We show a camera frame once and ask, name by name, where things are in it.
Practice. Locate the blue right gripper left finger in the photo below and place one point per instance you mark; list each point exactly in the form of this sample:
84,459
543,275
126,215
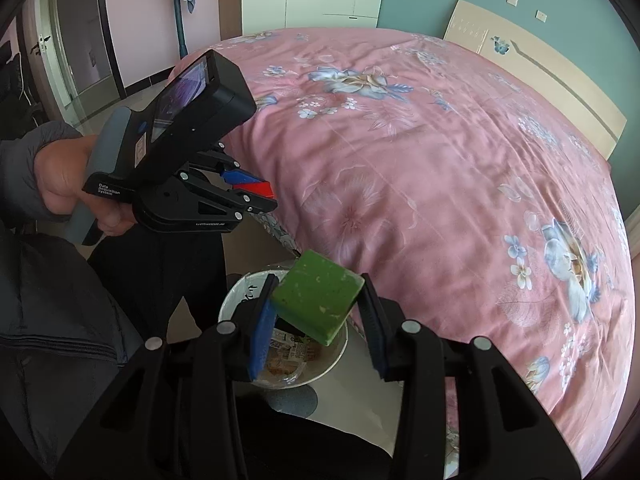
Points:
261,329

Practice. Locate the red small cube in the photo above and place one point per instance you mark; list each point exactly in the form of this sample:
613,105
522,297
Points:
257,188

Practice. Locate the grey sleeved left forearm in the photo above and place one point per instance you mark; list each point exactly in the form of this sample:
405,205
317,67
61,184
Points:
20,199

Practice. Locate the brown printed paper bag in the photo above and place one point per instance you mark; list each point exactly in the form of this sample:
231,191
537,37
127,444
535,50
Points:
289,354

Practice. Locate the beige wooden headboard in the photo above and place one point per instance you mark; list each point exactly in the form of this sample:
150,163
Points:
547,71

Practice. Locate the white wall socket right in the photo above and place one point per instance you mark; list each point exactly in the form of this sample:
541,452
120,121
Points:
541,16

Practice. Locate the grey floral bed sheet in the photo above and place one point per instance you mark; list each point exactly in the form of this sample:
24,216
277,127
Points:
272,226

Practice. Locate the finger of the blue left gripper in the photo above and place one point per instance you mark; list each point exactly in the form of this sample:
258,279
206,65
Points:
238,177

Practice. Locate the person's left hand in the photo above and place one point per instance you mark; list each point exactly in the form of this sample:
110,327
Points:
60,175

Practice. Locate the pink floral bed cover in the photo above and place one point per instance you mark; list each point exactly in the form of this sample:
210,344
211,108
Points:
468,198

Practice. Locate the glass room door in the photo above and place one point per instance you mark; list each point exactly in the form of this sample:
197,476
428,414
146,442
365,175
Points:
76,69

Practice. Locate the white round trash bin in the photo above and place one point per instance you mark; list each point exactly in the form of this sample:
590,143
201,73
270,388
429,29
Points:
247,288

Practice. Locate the dark green cube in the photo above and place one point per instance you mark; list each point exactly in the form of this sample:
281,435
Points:
316,296

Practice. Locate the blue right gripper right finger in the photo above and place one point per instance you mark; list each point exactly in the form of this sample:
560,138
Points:
369,309

